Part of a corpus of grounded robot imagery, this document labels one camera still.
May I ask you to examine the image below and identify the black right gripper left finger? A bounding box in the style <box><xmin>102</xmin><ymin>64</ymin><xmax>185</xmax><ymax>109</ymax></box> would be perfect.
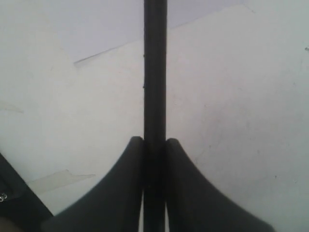
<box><xmin>42</xmin><ymin>137</ymin><xmax>144</xmax><ymax>232</ymax></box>

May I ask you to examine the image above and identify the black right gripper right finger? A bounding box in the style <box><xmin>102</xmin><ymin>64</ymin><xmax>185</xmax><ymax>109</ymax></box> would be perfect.
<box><xmin>165</xmin><ymin>139</ymin><xmax>274</xmax><ymax>232</ymax></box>

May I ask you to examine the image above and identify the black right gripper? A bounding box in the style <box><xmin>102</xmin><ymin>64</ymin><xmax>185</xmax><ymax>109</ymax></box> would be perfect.
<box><xmin>0</xmin><ymin>156</ymin><xmax>53</xmax><ymax>232</ymax></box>

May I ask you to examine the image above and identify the black paintbrush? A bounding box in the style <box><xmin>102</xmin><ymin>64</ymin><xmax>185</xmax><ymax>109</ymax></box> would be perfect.
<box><xmin>143</xmin><ymin>0</ymin><xmax>168</xmax><ymax>232</ymax></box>

